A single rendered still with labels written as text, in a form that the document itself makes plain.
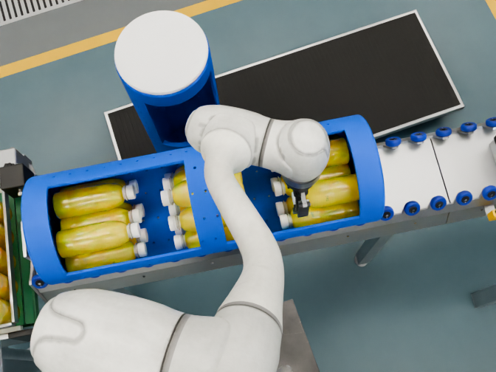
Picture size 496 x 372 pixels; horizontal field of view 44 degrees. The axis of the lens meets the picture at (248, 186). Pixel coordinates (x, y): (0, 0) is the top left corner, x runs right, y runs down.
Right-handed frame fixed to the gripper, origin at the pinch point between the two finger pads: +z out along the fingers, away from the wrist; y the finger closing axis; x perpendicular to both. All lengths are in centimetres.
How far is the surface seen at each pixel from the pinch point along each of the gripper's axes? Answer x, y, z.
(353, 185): -14.8, -0.2, -0.2
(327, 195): -7.7, -1.4, 0.2
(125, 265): 45.3, -8.6, 2.3
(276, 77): -13, 83, 100
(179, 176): 28.2, 11.2, 1.1
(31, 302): 78, -9, 26
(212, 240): 22.5, -7.3, -1.0
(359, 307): -28, -22, 114
